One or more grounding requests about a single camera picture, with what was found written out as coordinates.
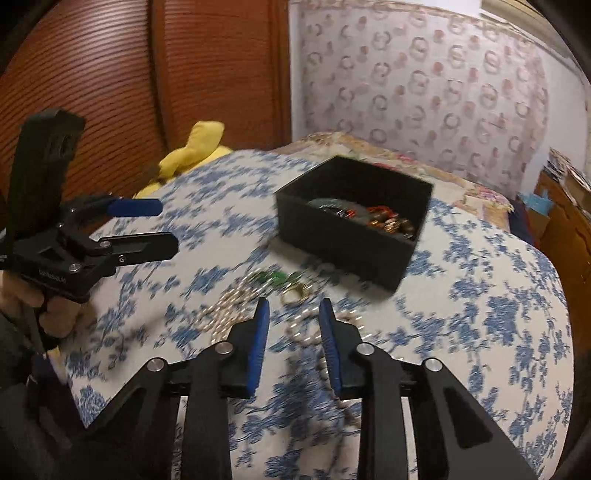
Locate white pearl necklace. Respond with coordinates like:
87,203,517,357
191,280,366,425

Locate green gem pendant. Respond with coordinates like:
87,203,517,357
254,270,301,288

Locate black square jewelry box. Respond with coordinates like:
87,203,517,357
276,157,433,292

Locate person's left hand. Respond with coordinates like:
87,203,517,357
1,271,84,339

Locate yellow plush toy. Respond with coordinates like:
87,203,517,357
134,121,232,199

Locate brown louvered wardrobe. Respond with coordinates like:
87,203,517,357
1,1,291,198

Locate blue floral white bedsheet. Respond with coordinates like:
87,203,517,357
63,151,574,479

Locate blue paper bag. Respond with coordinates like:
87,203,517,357
518,189,554,216

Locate brown wooden sideboard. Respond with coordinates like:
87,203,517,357
530,170,591,324

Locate patterned lace curtain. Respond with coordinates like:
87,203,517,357
297,1,549,197

